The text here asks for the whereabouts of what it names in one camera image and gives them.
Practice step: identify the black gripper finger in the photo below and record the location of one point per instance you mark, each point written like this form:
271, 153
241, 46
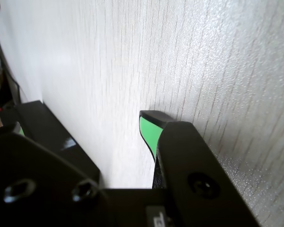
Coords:
191, 160
38, 189

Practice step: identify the black open box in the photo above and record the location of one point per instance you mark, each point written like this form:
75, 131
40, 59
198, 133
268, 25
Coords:
61, 137

